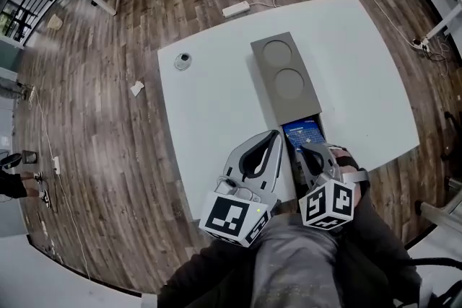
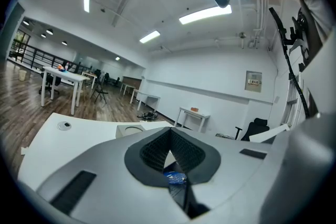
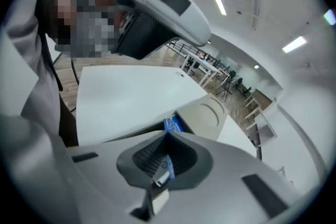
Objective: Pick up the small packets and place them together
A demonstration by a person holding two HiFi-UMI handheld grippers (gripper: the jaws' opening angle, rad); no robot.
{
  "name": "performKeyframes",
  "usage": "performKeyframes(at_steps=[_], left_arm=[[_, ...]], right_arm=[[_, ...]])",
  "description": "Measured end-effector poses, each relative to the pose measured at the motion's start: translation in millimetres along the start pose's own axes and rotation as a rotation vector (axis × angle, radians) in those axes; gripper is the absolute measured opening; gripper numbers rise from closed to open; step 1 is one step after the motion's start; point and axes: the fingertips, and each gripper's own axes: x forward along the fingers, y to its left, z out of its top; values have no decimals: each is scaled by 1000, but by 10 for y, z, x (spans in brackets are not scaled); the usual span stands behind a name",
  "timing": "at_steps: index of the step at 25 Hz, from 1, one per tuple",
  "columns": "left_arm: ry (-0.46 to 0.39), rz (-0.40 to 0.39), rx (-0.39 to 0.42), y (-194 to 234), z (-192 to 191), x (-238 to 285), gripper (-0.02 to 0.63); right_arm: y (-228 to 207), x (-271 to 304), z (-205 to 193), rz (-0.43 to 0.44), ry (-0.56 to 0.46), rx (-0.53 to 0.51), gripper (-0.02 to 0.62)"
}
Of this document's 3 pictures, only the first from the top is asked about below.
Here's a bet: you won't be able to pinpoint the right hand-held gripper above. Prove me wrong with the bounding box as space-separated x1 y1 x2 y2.
295 143 357 232

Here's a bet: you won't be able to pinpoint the person's right forearm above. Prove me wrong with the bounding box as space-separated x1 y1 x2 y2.
339 169 424 308

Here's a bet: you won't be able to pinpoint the thin white floor cable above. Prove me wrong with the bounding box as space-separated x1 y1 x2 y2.
27 86 92 281

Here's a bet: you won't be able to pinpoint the grey box with round recesses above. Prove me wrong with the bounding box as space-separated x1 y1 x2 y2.
250 31 328 156

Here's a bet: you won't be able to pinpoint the person's left forearm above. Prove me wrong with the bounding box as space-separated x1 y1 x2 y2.
157 237 261 308

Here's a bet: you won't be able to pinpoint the blue small packet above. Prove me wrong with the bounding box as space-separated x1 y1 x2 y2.
282 118 324 153

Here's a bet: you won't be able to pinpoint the round table cable grommet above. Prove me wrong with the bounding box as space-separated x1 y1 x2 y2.
174 53 193 71

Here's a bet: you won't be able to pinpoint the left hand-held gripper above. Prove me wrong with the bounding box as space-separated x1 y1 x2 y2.
199 129 284 248

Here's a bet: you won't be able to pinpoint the black tangled cables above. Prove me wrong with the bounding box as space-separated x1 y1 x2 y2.
428 36 456 65

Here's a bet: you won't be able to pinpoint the white socket with plugs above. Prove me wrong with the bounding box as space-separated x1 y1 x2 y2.
412 37 432 52

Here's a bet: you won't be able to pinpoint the person's right hand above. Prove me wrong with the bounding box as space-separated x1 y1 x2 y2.
331 147 361 175

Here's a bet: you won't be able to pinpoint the person's grey trouser leg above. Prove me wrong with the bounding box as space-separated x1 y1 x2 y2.
252 213 348 308

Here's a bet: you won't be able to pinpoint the grey metal chair frame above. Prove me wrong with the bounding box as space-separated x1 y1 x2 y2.
414 175 462 229

